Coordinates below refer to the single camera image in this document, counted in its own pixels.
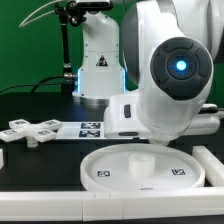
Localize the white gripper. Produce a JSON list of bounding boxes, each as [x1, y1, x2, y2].
[[104, 90, 220, 139]]

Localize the white round table top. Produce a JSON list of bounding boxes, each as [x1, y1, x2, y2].
[[80, 143, 205, 191]]

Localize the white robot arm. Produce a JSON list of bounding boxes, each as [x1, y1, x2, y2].
[[74, 0, 224, 142]]

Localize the white marker sheet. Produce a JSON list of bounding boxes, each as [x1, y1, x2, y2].
[[57, 122, 104, 140]]

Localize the white cross-shaped table base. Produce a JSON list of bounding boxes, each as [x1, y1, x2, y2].
[[0, 119, 62, 148]]

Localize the white left fence block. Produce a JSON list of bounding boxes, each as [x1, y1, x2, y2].
[[0, 149, 4, 170]]

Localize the white right fence rail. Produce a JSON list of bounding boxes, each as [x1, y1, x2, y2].
[[192, 146, 224, 187]]

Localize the white fence rail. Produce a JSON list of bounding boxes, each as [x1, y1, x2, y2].
[[192, 146, 224, 187], [0, 187, 224, 221]]

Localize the white front fence rail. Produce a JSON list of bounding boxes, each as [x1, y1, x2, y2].
[[0, 187, 224, 221]]

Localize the black cable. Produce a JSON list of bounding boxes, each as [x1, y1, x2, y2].
[[0, 75, 66, 95]]

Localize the black camera stand pole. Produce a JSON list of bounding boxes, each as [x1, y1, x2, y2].
[[55, 3, 77, 95]]

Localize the white cable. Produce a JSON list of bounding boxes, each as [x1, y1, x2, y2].
[[19, 0, 68, 28]]

